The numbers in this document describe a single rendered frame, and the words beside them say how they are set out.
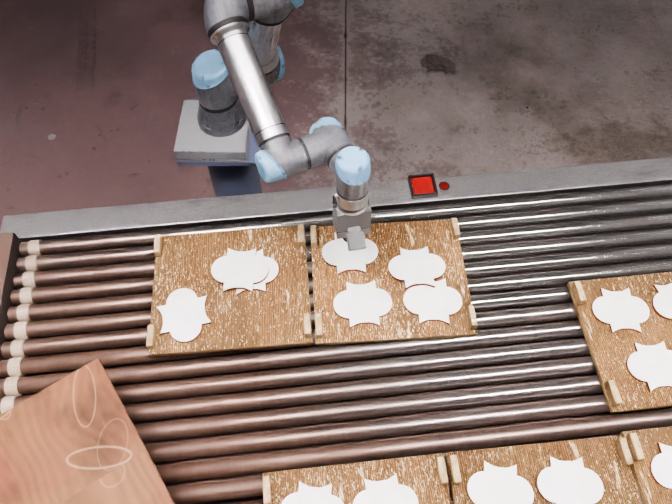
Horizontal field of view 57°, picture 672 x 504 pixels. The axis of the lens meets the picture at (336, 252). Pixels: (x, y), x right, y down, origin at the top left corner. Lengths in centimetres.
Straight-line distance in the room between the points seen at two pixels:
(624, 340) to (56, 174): 260
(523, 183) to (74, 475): 140
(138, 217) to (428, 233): 83
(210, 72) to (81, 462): 106
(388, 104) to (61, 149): 167
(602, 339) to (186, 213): 117
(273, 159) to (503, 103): 221
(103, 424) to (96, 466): 9
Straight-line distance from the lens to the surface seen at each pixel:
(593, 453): 159
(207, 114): 194
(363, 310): 158
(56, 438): 150
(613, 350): 169
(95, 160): 328
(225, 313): 161
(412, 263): 165
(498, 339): 163
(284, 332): 157
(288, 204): 179
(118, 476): 143
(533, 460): 154
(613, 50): 392
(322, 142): 139
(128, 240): 181
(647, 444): 164
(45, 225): 193
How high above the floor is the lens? 238
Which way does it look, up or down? 60 degrees down
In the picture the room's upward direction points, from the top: straight up
